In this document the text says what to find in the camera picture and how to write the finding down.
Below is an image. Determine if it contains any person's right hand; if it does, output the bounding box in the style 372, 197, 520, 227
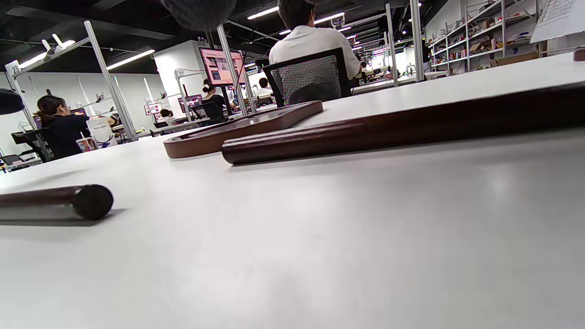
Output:
160, 0, 237, 32

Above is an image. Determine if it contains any brown wooden key rack tray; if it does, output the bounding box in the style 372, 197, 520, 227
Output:
164, 101, 324, 159

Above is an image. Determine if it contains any brown wooden key rack bar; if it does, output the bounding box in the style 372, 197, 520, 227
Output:
222, 82, 585, 165

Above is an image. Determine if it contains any brown wooden key rack rod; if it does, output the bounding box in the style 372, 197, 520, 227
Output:
0, 184, 114, 221

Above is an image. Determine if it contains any metal shelving rack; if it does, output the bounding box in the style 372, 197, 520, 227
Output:
427, 0, 549, 76

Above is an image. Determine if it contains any computer monitor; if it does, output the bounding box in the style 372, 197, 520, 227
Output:
199, 47, 247, 87

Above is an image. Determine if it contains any white ceiling light strip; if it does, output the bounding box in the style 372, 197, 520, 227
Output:
106, 49, 156, 70
247, 6, 280, 20

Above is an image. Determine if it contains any black mesh office chair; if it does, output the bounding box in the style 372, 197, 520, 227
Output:
263, 48, 352, 108

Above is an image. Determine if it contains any cardboard box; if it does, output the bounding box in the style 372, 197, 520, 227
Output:
490, 51, 539, 68

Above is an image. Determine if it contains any aluminium frame post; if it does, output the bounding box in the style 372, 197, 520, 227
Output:
84, 21, 137, 138
216, 24, 250, 117
409, 0, 425, 82

